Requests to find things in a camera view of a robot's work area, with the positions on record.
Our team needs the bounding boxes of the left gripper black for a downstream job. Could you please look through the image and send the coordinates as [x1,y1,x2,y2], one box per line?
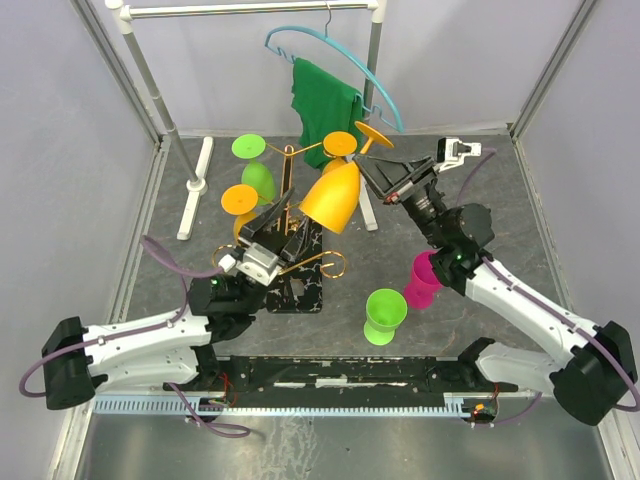
[236,186,320,315]

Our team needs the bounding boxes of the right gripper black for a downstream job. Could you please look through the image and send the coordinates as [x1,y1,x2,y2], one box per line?
[351,154,448,249]

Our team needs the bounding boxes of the orange wine glass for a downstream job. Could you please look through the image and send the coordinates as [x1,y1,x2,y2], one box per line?
[298,120,395,235]
[221,184,259,240]
[322,131,358,175]

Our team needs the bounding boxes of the gold wine glass rack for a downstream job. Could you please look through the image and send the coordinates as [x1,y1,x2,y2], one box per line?
[209,142,347,314]

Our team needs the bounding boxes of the silver white clothes rail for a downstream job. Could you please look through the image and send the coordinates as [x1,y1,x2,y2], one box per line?
[105,1,404,241]

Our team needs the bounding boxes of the lime green wine glass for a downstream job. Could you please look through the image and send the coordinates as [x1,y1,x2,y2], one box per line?
[231,133,276,205]

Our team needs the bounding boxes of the pink wine glass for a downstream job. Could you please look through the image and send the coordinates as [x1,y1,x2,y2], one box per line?
[403,250,442,310]

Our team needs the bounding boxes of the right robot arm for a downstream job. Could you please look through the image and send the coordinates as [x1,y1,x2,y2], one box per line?
[299,154,639,426]

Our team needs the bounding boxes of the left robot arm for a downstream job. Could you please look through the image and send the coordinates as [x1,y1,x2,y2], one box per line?
[38,192,308,411]

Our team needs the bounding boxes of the green cloth on hanger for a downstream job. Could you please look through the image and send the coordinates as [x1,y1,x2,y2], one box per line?
[291,57,363,147]

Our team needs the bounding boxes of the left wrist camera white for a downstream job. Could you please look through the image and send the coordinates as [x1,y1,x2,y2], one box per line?
[218,243,282,287]

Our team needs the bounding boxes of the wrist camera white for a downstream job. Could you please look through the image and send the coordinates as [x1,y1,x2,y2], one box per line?
[435,137,482,173]
[218,243,282,287]

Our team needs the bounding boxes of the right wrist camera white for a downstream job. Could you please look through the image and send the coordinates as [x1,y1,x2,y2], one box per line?
[435,137,482,173]

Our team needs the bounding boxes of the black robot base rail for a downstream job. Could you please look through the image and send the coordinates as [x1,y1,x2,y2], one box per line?
[178,356,517,409]

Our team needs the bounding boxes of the teal wire clothes hanger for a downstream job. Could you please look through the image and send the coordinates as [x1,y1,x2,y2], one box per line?
[263,2,406,134]

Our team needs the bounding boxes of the light blue cable duct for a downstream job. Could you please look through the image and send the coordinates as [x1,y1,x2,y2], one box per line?
[93,394,471,419]

